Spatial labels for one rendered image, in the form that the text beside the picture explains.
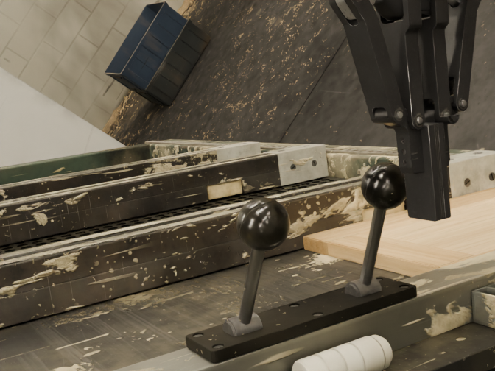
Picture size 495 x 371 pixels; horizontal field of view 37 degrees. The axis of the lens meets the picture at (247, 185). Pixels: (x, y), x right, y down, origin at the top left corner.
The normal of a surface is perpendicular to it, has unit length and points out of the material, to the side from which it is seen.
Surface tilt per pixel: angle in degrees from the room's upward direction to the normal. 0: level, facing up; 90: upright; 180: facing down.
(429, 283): 50
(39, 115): 90
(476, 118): 0
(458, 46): 26
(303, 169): 90
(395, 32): 39
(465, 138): 0
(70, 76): 90
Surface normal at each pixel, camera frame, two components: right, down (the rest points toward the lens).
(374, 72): -0.80, 0.40
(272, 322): -0.12, -0.98
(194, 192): 0.50, 0.07
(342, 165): -0.86, 0.18
